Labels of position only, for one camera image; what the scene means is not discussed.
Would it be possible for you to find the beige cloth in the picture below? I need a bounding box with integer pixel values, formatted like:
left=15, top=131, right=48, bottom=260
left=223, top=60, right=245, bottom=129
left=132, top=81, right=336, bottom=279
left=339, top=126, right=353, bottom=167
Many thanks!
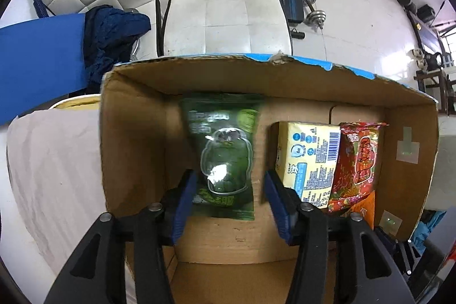
left=6, top=107, right=138, bottom=304

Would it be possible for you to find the green snack bag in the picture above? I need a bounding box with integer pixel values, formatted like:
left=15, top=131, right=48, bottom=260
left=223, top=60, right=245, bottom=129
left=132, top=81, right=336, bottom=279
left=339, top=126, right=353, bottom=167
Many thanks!
left=179, top=93, right=265, bottom=221

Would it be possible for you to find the yellow tissue pack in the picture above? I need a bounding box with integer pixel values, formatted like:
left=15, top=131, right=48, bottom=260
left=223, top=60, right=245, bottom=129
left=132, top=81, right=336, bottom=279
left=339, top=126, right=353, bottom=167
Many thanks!
left=274, top=121, right=341, bottom=210

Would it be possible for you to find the blue cloth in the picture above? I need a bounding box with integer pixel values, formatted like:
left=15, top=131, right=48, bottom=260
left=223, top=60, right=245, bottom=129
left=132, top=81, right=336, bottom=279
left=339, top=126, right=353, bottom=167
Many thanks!
left=409, top=209, right=447, bottom=255

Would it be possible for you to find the blue mat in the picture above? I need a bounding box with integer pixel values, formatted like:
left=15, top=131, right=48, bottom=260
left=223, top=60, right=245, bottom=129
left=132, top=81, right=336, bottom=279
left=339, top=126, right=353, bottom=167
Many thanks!
left=0, top=13, right=89, bottom=127

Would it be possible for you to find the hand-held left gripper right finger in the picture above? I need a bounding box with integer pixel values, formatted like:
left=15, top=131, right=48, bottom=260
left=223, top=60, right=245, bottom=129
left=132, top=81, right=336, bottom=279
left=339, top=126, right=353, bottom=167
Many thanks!
left=264, top=170, right=417, bottom=304

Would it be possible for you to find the orange packet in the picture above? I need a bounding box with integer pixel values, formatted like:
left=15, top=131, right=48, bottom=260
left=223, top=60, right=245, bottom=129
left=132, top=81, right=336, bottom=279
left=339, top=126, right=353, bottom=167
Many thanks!
left=342, top=191, right=377, bottom=230

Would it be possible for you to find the dark blue knitted garment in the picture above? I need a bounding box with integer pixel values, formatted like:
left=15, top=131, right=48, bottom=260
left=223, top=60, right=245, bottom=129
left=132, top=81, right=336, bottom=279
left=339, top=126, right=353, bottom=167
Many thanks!
left=84, top=5, right=152, bottom=95

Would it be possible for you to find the dark metal rack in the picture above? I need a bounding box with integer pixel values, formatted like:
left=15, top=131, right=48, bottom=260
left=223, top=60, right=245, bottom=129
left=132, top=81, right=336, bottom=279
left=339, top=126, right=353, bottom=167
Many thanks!
left=413, top=51, right=456, bottom=114

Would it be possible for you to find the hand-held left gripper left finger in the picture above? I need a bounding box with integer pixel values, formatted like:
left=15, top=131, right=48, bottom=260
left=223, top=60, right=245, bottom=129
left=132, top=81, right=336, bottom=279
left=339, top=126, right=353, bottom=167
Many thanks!
left=43, top=169, right=199, bottom=304

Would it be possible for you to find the chrome dumbbell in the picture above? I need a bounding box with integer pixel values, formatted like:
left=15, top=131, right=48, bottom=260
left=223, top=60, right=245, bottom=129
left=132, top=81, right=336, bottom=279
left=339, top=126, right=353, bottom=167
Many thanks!
left=301, top=0, right=327, bottom=30

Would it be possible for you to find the cardboard box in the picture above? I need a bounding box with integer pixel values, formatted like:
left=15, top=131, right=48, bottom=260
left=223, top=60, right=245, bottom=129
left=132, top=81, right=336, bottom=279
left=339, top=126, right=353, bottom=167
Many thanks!
left=99, top=54, right=439, bottom=304

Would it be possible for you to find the red snack bag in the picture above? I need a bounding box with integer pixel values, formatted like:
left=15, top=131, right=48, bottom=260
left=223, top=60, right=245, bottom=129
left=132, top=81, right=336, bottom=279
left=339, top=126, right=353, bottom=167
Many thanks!
left=328, top=122, right=389, bottom=214

